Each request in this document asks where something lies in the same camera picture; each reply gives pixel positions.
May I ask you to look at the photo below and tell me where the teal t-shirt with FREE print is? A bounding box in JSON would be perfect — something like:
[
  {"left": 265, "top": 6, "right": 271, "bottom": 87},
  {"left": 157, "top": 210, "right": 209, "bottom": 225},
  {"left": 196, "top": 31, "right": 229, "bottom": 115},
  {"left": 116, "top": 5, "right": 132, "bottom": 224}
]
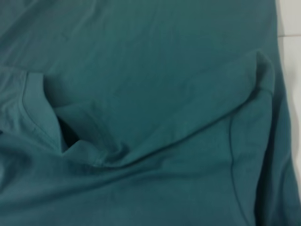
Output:
[{"left": 0, "top": 0, "right": 301, "bottom": 226}]

